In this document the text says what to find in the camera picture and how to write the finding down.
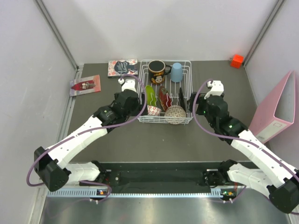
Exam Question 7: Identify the light blue cup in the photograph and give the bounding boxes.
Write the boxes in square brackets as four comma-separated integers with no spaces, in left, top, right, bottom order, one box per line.
[170,63,183,83]

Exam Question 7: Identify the beige mesh patterned bowl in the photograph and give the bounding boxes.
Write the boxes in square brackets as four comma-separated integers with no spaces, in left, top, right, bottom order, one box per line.
[164,105,186,125]

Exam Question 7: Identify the red floral plate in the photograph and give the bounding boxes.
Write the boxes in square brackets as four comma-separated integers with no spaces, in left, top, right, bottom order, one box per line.
[158,86,172,112]

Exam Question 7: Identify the purple cable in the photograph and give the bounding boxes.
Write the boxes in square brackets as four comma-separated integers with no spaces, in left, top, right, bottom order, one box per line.
[192,78,299,215]
[26,74,147,187]

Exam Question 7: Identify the green plate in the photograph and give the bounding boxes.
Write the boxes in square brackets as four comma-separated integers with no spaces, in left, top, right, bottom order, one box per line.
[145,85,157,106]

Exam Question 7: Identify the dark floral book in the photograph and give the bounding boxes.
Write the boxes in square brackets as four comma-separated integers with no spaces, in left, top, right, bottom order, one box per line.
[107,59,138,78]

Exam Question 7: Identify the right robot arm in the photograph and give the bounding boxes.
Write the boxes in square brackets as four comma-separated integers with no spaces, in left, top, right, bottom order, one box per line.
[187,92,299,214]

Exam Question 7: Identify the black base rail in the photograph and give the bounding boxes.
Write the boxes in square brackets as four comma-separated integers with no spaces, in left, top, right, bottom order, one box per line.
[79,161,248,189]

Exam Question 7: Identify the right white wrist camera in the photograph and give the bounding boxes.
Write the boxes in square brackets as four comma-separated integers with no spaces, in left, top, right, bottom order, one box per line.
[204,80,224,99]

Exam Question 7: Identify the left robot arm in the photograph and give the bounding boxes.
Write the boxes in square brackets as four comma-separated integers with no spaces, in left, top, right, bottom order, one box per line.
[34,90,147,192]

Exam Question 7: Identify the red white patterned bowl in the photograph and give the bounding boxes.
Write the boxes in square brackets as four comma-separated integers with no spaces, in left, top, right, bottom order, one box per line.
[147,105,161,116]

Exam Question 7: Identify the pink ring binder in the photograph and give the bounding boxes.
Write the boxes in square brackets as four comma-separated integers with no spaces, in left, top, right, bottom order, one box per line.
[249,71,296,143]

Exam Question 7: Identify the black skull mug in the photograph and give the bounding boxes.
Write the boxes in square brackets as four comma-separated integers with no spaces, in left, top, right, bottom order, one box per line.
[148,60,172,85]

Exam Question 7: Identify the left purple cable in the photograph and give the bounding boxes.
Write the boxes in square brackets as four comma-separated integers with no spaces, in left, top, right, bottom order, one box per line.
[26,74,147,187]

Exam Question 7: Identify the black plate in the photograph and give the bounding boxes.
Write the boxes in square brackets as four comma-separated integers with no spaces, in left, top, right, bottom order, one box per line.
[179,87,186,112]

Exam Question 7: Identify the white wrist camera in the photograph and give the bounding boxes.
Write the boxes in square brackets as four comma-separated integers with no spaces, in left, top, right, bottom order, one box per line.
[118,78,136,92]
[204,80,224,99]

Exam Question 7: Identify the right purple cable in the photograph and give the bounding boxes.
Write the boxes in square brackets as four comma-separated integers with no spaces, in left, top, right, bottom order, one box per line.
[192,78,299,215]

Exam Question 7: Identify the red cover booklet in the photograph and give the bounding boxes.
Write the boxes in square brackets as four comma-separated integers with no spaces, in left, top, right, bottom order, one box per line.
[70,75,101,97]

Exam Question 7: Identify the grey cable duct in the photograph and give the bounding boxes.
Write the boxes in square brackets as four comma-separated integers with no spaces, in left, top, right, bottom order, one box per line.
[47,188,223,198]

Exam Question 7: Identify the white wire dish rack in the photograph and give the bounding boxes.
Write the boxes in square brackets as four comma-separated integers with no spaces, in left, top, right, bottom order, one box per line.
[136,60,193,125]

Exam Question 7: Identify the orange cube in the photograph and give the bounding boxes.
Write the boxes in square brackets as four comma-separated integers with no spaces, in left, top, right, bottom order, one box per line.
[229,54,244,69]

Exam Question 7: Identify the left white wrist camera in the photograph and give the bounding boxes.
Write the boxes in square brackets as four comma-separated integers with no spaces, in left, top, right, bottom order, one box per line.
[118,78,136,92]

